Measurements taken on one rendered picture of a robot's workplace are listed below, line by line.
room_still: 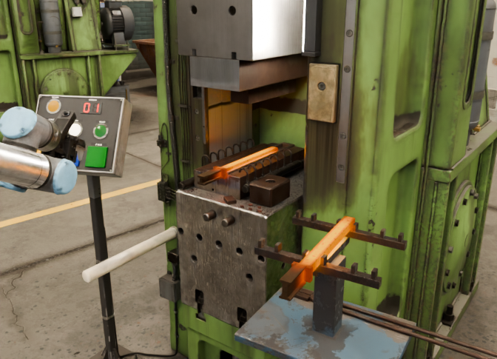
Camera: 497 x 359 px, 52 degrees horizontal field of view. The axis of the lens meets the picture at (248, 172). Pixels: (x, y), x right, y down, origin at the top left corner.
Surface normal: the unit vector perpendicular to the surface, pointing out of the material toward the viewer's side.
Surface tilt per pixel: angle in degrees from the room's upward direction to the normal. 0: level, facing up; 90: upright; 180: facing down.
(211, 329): 90
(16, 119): 55
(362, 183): 90
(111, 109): 60
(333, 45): 90
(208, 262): 90
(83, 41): 79
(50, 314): 0
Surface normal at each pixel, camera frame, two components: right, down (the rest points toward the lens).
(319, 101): -0.59, 0.26
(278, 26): 0.81, 0.19
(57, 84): 0.55, 0.22
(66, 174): 0.95, 0.14
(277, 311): 0.00, -0.95
